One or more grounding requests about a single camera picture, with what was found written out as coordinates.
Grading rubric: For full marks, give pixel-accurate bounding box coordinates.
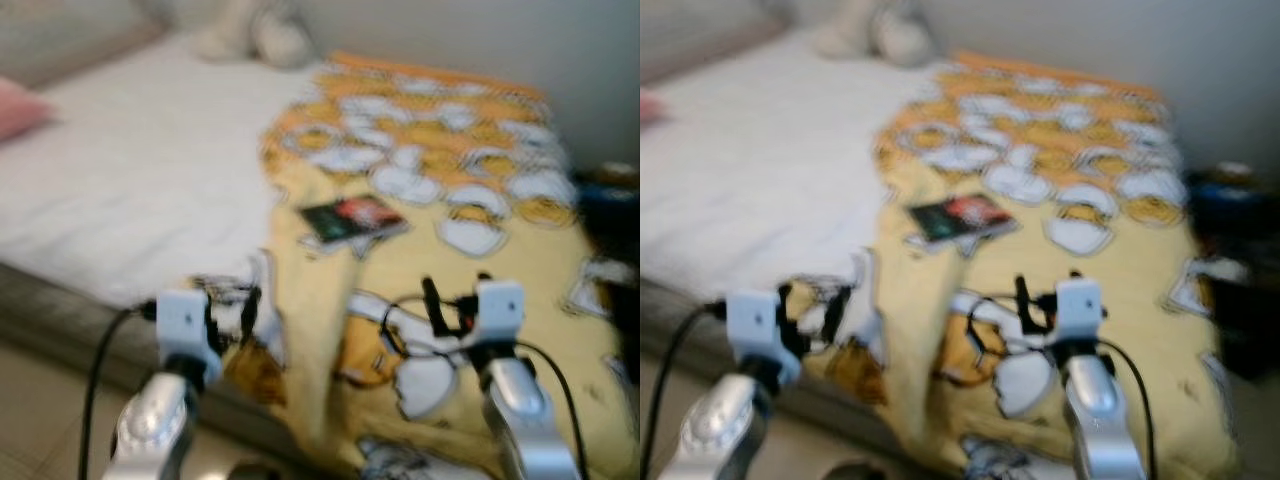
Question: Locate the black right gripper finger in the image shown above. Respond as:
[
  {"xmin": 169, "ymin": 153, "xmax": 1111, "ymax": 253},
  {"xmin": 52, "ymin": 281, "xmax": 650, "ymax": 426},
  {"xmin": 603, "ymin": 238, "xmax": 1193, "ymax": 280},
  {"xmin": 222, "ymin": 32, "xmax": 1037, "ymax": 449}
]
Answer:
[
  {"xmin": 420, "ymin": 278, "xmax": 446, "ymax": 338},
  {"xmin": 1012, "ymin": 275, "xmax": 1036, "ymax": 336}
]

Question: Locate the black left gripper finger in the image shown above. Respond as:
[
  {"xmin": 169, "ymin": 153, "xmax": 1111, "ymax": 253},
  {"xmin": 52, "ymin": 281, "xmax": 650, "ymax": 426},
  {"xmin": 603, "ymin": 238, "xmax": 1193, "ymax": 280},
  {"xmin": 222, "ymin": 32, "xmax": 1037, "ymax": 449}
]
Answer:
[
  {"xmin": 820, "ymin": 285, "xmax": 853, "ymax": 346},
  {"xmin": 240, "ymin": 285, "xmax": 264, "ymax": 343}
]

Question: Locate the yellow cartoon egg blanket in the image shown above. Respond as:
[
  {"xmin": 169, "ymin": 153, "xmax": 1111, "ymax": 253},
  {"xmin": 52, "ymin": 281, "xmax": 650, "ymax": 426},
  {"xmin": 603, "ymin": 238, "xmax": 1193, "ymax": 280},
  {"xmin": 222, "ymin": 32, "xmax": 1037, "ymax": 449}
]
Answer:
[
  {"xmin": 800, "ymin": 50, "xmax": 1241, "ymax": 480},
  {"xmin": 215, "ymin": 50, "xmax": 641, "ymax": 480}
]

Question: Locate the dark red green book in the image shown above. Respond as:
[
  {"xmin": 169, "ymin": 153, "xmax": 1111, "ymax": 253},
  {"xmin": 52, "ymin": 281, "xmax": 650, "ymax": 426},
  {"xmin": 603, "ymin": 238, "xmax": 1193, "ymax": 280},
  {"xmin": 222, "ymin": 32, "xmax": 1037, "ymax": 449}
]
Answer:
[
  {"xmin": 908, "ymin": 193, "xmax": 1019, "ymax": 246},
  {"xmin": 298, "ymin": 195, "xmax": 411, "ymax": 246}
]

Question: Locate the cream plush toy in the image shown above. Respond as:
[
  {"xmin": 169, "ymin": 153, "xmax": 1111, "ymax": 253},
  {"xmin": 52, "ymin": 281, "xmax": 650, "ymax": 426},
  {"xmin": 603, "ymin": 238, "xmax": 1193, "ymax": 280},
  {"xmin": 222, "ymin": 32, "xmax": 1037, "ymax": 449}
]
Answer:
[
  {"xmin": 810, "ymin": 0, "xmax": 936, "ymax": 69},
  {"xmin": 195, "ymin": 0, "xmax": 319, "ymax": 71}
]

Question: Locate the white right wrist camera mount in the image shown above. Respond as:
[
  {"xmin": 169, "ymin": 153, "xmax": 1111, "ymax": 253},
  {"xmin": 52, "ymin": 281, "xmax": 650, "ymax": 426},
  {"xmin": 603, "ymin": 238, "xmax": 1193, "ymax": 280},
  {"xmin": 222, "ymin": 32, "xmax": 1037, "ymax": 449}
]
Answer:
[
  {"xmin": 1050, "ymin": 278, "xmax": 1106, "ymax": 346},
  {"xmin": 470, "ymin": 278, "xmax": 526, "ymax": 351}
]

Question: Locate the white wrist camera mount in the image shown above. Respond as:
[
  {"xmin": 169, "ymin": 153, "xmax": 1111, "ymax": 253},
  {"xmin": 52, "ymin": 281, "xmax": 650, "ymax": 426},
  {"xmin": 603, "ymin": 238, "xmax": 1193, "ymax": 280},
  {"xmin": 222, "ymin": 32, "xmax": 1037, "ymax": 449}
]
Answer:
[
  {"xmin": 470, "ymin": 278, "xmax": 526, "ymax": 351},
  {"xmin": 725, "ymin": 288, "xmax": 798, "ymax": 363},
  {"xmin": 1050, "ymin": 278, "xmax": 1106, "ymax": 346},
  {"xmin": 155, "ymin": 290, "xmax": 223, "ymax": 363}
]

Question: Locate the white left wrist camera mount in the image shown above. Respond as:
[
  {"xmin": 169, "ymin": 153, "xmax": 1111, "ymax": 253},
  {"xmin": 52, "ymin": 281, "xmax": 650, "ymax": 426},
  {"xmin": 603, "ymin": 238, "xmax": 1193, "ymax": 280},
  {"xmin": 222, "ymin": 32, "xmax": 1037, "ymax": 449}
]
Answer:
[
  {"xmin": 725, "ymin": 288, "xmax": 798, "ymax": 363},
  {"xmin": 155, "ymin": 290, "xmax": 223, "ymax": 363}
]

